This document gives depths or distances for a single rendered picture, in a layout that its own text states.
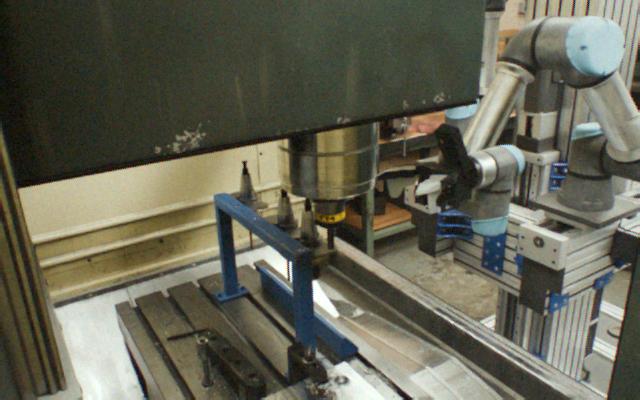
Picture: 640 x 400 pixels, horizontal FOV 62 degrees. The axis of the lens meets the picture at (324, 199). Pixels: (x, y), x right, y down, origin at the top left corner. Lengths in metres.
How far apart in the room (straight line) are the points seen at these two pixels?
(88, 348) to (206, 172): 0.66
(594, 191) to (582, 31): 0.56
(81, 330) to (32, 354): 1.30
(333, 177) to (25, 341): 0.44
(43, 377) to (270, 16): 0.42
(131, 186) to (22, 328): 1.31
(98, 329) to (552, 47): 1.48
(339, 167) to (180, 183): 1.14
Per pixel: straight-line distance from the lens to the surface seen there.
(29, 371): 0.55
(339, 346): 1.37
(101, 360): 1.77
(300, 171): 0.78
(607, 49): 1.27
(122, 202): 1.81
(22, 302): 0.52
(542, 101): 1.81
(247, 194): 1.48
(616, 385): 1.46
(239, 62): 0.61
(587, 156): 1.61
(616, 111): 1.39
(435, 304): 1.79
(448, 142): 1.02
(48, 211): 1.78
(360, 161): 0.78
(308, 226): 1.20
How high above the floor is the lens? 1.74
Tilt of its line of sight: 21 degrees down
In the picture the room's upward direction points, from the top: 2 degrees counter-clockwise
